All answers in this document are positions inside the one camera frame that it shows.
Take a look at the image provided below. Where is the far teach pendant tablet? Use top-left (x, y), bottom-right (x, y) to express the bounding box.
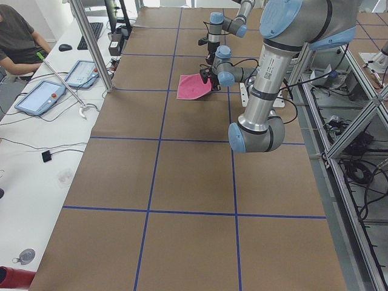
top-left (65, 60), bottom-right (99, 89)

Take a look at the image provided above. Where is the aluminium frame rack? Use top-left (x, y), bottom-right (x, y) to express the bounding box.
top-left (289, 24), bottom-right (387, 290)

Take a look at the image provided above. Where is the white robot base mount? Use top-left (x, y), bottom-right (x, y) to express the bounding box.
top-left (239, 76), bottom-right (285, 108)

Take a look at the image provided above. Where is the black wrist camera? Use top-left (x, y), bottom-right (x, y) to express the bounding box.
top-left (199, 68), bottom-right (212, 84)

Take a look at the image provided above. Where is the pink grey towel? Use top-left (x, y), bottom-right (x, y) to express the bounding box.
top-left (176, 73), bottom-right (212, 100)

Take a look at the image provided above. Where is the small black square puck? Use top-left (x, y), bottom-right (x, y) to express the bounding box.
top-left (41, 150), bottom-right (52, 163)

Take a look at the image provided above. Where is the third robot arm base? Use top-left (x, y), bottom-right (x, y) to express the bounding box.
top-left (359, 42), bottom-right (387, 73)

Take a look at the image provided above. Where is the black keyboard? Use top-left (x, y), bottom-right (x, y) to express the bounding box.
top-left (76, 22), bottom-right (104, 51)

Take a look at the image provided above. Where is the near teach pendant tablet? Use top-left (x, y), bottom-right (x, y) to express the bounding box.
top-left (14, 81), bottom-right (66, 116)

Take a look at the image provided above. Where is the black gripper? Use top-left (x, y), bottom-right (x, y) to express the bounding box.
top-left (210, 73), bottom-right (221, 91)
top-left (206, 41), bottom-right (218, 61)

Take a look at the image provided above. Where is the black computer monitor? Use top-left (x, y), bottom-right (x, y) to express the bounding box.
top-left (104, 0), bottom-right (132, 37)

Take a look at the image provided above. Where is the red bottle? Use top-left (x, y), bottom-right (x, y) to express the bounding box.
top-left (1, 266), bottom-right (36, 290)

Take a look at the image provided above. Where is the seated person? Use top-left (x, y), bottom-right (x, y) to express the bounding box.
top-left (1, 4), bottom-right (51, 76)

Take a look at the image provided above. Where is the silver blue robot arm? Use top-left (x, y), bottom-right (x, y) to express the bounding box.
top-left (198, 0), bottom-right (256, 65)
top-left (208, 1), bottom-right (361, 153)

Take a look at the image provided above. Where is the black computer mouse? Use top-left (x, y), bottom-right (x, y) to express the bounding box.
top-left (58, 44), bottom-right (72, 52)

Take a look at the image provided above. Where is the teach pendant tablet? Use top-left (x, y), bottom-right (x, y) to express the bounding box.
top-left (65, 60), bottom-right (99, 89)
top-left (14, 81), bottom-right (66, 116)

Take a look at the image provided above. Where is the aluminium frame post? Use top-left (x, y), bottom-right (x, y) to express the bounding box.
top-left (69, 0), bottom-right (113, 93)

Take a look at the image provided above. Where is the black box with label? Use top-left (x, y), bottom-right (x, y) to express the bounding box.
top-left (109, 33), bottom-right (124, 56)

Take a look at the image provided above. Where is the metal grabber stick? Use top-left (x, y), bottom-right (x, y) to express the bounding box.
top-left (42, 59), bottom-right (99, 119)

